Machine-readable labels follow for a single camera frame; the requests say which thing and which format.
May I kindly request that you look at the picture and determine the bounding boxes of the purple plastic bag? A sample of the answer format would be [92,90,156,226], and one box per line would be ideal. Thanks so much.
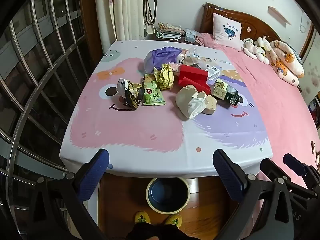
[144,46,185,74]

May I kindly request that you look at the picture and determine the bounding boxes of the pink white printed pillow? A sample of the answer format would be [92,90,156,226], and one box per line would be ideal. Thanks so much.
[212,13,242,49]

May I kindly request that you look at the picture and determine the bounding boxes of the clear plastic wrapper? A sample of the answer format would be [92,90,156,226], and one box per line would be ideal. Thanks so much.
[185,47,209,69]

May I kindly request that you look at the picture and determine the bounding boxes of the person's black trousers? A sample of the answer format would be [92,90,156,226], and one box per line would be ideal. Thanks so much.
[126,224,192,240]

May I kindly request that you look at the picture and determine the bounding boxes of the small brown box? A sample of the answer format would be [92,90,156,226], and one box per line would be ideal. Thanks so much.
[202,94,217,115]

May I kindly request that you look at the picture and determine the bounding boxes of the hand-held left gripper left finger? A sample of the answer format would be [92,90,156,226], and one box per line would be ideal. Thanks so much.
[24,149,110,240]

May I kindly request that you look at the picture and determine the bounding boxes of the white plush toy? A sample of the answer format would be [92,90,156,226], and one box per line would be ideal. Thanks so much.
[255,37,272,65]
[243,38,265,60]

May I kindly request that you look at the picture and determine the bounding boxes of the yellow wrapper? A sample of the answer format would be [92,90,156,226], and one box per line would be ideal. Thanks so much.
[153,64,175,90]

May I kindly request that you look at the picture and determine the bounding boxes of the blue waste bin cream rim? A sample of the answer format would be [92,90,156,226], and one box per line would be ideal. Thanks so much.
[146,177,190,215]

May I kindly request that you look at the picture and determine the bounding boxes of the cartoon printed tablecloth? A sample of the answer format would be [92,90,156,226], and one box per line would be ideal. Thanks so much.
[59,40,273,178]

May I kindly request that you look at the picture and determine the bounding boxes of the metal window grille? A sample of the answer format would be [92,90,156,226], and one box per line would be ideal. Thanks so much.
[0,0,100,180]

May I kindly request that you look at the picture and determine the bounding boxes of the stack of books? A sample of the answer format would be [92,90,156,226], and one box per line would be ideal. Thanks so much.
[156,22,184,40]

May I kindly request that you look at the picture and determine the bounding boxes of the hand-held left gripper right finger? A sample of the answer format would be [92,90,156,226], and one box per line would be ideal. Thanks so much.
[212,149,310,240]

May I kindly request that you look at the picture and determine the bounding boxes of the black green carton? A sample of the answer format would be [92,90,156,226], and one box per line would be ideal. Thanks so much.
[211,78,244,107]

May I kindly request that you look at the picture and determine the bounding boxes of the pink bed sheet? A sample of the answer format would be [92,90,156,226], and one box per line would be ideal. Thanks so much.
[197,32,320,230]

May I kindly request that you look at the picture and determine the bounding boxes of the white crumpled plastic bag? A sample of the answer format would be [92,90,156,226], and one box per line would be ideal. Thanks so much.
[188,91,207,120]

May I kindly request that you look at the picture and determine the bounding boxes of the cream curtain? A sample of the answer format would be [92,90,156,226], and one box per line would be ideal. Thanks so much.
[107,0,145,42]

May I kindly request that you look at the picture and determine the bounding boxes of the green snack packet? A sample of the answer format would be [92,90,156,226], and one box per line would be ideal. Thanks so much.
[142,74,166,106]

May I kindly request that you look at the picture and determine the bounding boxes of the small white box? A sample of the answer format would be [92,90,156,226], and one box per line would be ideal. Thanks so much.
[205,66,222,85]

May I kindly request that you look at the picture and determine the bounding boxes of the red cardboard box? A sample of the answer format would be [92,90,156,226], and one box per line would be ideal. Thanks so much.
[177,64,212,96]

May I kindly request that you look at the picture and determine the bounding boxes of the yellow embroidered slipper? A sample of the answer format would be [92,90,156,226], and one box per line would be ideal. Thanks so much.
[134,212,152,225]
[164,214,182,227]

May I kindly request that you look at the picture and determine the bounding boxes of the grey blue box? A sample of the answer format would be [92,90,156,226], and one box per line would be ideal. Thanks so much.
[184,29,200,43]

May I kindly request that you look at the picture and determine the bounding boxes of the beige paper bag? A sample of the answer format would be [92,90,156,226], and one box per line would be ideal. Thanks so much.
[175,84,200,119]

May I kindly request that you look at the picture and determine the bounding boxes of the white wall cable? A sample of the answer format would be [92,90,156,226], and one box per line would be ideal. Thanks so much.
[297,5,312,33]

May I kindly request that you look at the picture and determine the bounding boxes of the pink paper packet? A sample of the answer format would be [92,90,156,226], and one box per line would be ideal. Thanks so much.
[168,62,187,73]

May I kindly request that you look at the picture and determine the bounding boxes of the silver black crumpled wrapper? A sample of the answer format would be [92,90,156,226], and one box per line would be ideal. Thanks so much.
[117,78,143,111]

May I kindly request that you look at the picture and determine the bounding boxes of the white wall shelf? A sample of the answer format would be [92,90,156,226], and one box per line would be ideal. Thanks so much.
[268,6,292,25]

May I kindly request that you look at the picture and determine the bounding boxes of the cream cartoon print cushion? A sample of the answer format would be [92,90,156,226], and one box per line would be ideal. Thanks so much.
[269,40,305,87]

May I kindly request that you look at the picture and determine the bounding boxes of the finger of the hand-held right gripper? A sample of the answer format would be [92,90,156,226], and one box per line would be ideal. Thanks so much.
[260,158,316,201]
[283,154,320,189]

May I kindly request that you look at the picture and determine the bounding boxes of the hanging black strap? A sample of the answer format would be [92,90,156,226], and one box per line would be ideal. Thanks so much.
[144,0,165,34]

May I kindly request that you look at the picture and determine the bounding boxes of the wooden headboard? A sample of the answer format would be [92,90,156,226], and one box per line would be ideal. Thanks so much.
[200,2,282,42]

